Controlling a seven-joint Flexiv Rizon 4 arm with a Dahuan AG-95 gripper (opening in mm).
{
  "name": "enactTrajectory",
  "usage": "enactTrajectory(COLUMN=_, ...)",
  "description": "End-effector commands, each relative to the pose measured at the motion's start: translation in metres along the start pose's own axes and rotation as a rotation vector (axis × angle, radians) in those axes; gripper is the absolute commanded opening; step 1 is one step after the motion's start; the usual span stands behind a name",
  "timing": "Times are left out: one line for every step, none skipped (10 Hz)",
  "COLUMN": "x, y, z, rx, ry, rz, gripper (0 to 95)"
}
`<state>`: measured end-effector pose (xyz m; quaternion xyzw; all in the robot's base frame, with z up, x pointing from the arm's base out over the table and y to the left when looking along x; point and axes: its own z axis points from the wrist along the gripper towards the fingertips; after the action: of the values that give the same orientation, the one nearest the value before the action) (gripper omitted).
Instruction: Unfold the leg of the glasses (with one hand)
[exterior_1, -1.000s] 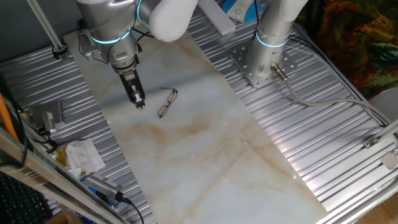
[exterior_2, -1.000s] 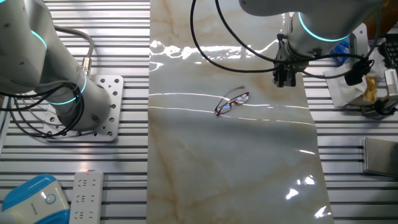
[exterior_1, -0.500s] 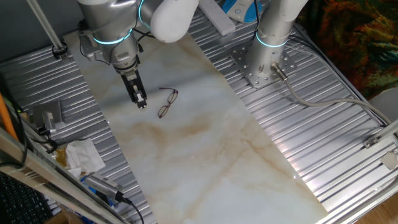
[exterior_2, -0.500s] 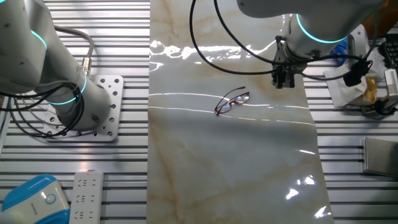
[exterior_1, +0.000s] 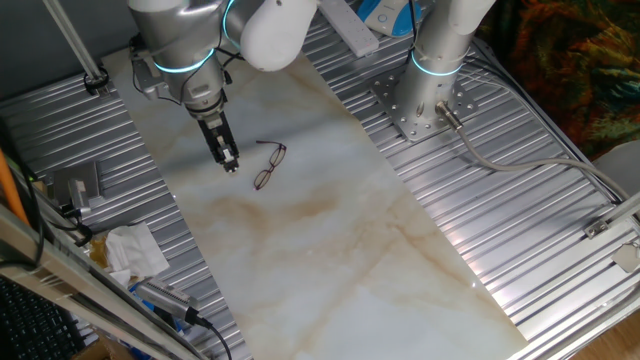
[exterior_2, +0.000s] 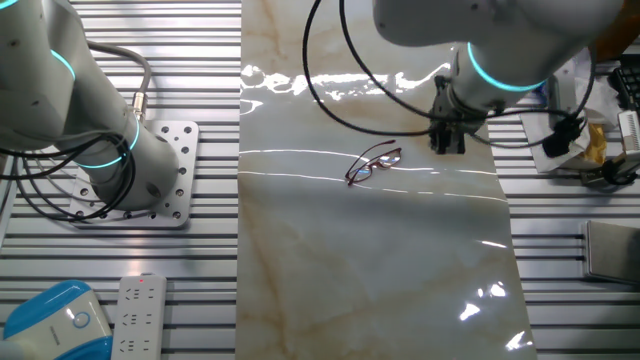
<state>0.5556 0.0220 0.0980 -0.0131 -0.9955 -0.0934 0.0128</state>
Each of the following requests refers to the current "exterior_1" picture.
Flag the yellow crumpled wrapper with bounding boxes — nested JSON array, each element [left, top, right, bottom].
[[89, 234, 109, 269]]

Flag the silver metal tag plate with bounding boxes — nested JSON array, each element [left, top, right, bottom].
[[612, 241, 640, 274]]

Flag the white power strip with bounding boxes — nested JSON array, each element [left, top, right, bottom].
[[318, 0, 380, 58]]

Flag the aluminium frame rail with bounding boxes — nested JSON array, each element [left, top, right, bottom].
[[0, 204, 211, 360]]

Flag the grey flat metal box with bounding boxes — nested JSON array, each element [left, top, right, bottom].
[[52, 160, 104, 211]]

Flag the brown cardboard box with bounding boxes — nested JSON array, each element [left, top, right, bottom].
[[72, 335, 151, 360]]

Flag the black camera cable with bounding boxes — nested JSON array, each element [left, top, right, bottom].
[[194, 314, 234, 360]]

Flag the colourful patterned cloth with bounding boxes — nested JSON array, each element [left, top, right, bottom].
[[479, 0, 640, 161]]

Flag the crumpled white tissue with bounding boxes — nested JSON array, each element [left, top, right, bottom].
[[103, 221, 171, 289]]

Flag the black keyboard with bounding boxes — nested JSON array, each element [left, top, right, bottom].
[[0, 274, 86, 360]]

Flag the blue white control pendant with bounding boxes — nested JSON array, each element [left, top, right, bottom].
[[355, 0, 424, 38]]

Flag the black pole base clamp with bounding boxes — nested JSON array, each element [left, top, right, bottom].
[[82, 67, 110, 96]]

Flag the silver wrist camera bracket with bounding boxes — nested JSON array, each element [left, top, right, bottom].
[[130, 49, 171, 101]]

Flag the aluminium corner strut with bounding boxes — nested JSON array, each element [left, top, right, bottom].
[[582, 192, 640, 239]]

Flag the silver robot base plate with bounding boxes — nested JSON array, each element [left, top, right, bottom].
[[370, 67, 477, 144]]

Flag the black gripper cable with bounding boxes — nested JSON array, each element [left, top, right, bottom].
[[214, 29, 246, 64], [129, 34, 184, 106]]

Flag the pale grey round object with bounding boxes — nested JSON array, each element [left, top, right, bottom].
[[592, 139, 640, 201]]

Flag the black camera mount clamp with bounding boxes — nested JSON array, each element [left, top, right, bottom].
[[59, 198, 94, 247]]

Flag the silver finned camera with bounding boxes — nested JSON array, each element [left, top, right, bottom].
[[134, 278, 201, 326]]

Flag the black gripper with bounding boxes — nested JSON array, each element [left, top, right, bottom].
[[196, 110, 240, 174]]

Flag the metal corner bracket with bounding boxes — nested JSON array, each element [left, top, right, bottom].
[[583, 219, 610, 240]]

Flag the orange pole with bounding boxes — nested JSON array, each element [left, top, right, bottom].
[[0, 148, 31, 226]]

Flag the aluminium frame pole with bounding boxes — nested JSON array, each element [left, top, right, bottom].
[[42, 0, 109, 96]]

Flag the thick grey base cable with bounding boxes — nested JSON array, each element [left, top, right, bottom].
[[434, 99, 632, 202]]

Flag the marble pattern mat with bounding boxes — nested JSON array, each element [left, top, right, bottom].
[[99, 22, 529, 360]]

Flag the dark red framed glasses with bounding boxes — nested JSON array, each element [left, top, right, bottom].
[[253, 140, 288, 192]]

